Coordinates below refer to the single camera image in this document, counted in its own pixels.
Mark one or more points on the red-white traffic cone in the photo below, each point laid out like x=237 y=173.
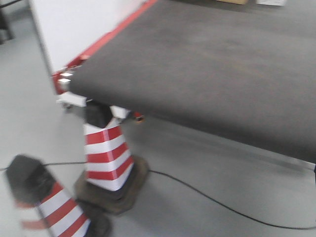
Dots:
x=45 y=207
x=113 y=177

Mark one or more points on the near red-white traffic cone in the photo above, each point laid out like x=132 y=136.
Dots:
x=113 y=177

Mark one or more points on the far red-white traffic cone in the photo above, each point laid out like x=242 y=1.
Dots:
x=45 y=207

